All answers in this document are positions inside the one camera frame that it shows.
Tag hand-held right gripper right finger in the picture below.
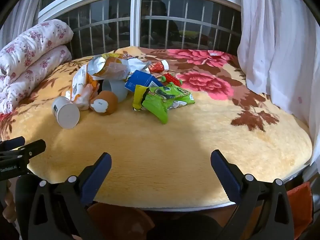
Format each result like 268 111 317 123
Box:
210 149 295 240

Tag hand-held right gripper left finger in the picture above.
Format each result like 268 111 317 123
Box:
28 152 112 240

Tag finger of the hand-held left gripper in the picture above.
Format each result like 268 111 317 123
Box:
0 139 47 167
0 136 26 152

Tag person's left hand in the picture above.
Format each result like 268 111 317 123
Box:
1 180 16 222

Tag white paper cup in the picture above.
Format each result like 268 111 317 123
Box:
52 96 80 130

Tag yellow floral plush blanket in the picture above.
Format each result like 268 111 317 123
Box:
0 46 314 209

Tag brown plush toy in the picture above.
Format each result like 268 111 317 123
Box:
89 90 118 116

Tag white orange snack bag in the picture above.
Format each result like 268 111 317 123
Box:
65 65 99 110

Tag translucent plastic cup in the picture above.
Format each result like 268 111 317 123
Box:
102 79 128 103

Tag yellow green snack packet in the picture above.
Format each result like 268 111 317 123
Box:
132 84 150 111

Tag folded floral quilt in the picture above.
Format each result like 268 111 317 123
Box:
0 19 74 114

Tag blue cardboard box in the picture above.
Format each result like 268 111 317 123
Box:
124 70 164 92

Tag crumpled orange foil snack bag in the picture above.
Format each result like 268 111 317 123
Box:
86 54 131 81

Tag red toy block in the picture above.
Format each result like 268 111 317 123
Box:
160 73 183 85

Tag crumpled white paper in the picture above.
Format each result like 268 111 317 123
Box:
126 58 152 72

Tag red white wrapper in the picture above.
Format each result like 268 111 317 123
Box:
148 60 169 73

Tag white sheer curtain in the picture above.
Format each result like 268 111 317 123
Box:
0 0 47 47
237 0 320 165

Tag metal window bars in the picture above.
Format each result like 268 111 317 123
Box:
41 0 242 55

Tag white window frame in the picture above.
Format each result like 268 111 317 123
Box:
37 0 243 58

